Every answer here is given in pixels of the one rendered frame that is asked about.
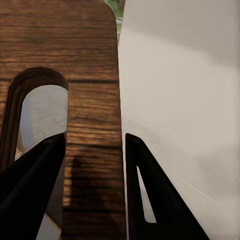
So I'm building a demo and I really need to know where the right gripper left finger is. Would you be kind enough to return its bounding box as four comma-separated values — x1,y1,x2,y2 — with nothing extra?
0,132,66,240

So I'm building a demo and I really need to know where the cutting board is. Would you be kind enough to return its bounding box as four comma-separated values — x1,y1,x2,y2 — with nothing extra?
0,0,127,240

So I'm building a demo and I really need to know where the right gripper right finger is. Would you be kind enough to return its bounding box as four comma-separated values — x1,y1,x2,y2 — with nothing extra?
125,133,210,240

